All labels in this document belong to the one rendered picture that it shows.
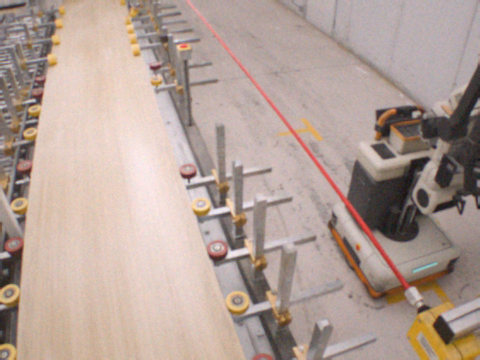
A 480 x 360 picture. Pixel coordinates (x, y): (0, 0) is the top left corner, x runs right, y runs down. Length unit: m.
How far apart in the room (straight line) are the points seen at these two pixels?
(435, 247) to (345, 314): 0.68
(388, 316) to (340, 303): 0.30
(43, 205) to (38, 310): 0.56
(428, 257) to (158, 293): 1.65
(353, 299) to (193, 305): 1.37
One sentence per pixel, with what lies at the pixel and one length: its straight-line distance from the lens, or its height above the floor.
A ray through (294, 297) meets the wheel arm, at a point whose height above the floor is 0.82.
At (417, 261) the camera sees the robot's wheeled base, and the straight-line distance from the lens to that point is 2.52.
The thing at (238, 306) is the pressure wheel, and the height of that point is 0.91.
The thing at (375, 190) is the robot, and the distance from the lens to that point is 2.32.
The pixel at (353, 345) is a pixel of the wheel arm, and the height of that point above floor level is 0.84.
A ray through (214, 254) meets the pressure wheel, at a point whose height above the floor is 0.91.
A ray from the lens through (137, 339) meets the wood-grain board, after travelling 1.38.
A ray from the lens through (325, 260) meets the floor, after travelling 2.74.
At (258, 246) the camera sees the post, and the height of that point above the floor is 0.93.
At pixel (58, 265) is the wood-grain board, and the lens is 1.65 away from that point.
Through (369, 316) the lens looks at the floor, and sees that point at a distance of 2.55.
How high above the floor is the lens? 2.09
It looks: 40 degrees down
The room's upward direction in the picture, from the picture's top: straight up
